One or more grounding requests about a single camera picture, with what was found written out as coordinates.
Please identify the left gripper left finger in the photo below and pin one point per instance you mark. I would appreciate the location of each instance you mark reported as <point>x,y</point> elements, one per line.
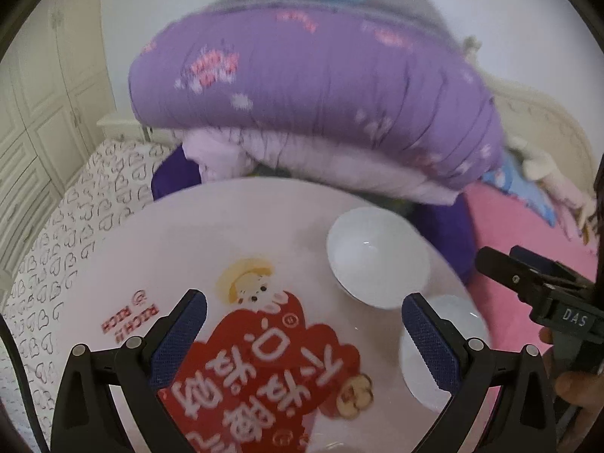
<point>86,418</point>

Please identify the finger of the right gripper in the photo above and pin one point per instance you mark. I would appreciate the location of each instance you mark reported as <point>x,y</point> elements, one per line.
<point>547,266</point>
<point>528,284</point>

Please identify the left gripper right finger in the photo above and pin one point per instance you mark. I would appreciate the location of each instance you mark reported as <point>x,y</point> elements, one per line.
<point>522,419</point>

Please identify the small white bowl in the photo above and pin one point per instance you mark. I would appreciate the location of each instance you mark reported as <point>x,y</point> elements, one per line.
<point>429,367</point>
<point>378,257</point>

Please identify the right hand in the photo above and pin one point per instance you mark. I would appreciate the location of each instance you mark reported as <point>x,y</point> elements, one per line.
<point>581,389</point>

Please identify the blue cartoon pillow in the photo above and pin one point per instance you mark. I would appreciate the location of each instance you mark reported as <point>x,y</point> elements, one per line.
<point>509,179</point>

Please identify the cream plush toy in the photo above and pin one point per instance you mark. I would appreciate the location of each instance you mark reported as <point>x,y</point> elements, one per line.
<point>540,167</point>

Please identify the cream headboard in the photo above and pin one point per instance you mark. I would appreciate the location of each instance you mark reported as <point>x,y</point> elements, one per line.
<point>542,121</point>

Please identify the purple floral quilt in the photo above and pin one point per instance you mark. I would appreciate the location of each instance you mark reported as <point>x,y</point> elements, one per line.
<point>384,85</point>

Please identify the heart pattern mattress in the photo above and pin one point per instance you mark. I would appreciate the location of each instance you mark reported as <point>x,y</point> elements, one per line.
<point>114,184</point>

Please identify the cream nightstand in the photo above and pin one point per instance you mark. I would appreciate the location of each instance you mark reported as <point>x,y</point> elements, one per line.
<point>121,126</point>

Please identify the cream wardrobe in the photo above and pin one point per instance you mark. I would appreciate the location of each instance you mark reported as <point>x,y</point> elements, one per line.
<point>54,89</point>

